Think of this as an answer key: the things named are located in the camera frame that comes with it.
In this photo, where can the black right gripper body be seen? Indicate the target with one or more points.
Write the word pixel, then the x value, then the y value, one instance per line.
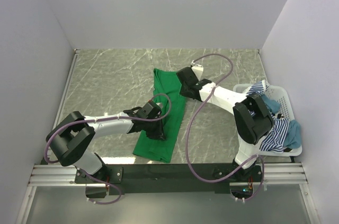
pixel 183 90

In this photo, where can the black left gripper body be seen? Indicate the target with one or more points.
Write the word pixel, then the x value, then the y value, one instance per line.
pixel 153 128

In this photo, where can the green tank top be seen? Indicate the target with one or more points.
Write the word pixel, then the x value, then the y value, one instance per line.
pixel 167 91

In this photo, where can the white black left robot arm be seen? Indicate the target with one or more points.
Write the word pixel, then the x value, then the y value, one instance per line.
pixel 70 139

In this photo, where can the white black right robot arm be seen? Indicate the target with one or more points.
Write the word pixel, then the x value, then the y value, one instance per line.
pixel 252 118

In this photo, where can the blue white striped tank top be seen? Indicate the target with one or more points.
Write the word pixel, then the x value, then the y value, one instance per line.
pixel 274 140

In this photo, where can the teal blue tank top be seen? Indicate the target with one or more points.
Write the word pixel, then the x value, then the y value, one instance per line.
pixel 293 138

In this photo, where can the white plastic laundry basket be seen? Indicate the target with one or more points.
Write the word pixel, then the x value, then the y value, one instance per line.
pixel 280 95

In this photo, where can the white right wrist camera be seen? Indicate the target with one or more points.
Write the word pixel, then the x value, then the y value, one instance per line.
pixel 197 69

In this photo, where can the aluminium left side rail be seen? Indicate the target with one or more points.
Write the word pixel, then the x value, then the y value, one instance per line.
pixel 69 77

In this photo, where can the aluminium rail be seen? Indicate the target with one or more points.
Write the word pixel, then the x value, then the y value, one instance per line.
pixel 69 77
pixel 272 173

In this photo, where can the aluminium front rail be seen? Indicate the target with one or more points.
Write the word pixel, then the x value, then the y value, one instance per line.
pixel 272 173

